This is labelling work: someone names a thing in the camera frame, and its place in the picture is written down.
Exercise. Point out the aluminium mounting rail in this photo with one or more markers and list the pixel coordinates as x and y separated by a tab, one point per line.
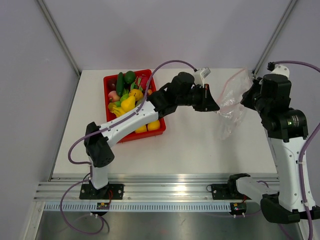
141	187

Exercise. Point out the orange yellow round fruit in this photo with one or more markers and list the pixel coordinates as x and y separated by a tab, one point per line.
152	126

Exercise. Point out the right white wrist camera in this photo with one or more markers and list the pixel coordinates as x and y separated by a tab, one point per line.
278	69

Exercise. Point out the green avocado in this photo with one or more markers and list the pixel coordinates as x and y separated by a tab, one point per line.
129	77

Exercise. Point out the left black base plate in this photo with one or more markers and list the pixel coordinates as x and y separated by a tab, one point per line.
112	191

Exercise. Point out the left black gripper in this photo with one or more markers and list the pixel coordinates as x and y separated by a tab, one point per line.
206	103

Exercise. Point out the yellow pear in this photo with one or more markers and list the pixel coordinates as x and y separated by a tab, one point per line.
128	104

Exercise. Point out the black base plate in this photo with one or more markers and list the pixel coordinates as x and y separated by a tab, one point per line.
221	191
112	191

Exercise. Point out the yellow mango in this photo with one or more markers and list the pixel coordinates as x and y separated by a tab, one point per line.
141	129

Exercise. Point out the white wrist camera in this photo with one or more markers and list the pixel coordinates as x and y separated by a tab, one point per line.
200	75
278	69

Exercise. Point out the dark green cucumber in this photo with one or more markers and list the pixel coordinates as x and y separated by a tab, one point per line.
120	84

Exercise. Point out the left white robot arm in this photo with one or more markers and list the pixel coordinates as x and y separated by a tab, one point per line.
181	91

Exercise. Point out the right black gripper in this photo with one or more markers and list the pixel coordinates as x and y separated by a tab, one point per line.
246	100

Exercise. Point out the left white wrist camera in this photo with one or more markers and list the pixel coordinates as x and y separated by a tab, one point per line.
200	75

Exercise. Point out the pink dragon fruit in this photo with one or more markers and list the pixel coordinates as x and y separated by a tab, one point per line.
141	82

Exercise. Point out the dark red apple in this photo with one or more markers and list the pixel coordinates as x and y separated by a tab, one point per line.
112	84

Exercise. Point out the right aluminium frame post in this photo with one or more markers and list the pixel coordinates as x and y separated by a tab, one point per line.
275	35

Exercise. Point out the aluminium frame post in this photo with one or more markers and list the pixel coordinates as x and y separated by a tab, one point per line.
58	36
275	35

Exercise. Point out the yellow banana bunch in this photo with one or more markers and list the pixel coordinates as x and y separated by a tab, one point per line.
116	109

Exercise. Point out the white slotted cable duct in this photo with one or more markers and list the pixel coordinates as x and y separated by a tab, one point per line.
193	207

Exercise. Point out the left aluminium frame post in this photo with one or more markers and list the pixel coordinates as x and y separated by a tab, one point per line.
58	36

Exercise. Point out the clear zip top bag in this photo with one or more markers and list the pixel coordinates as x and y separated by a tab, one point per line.
232	113

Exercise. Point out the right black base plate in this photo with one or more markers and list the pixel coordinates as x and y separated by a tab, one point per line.
221	191

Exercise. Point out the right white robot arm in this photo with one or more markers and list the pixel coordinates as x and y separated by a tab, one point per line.
287	130

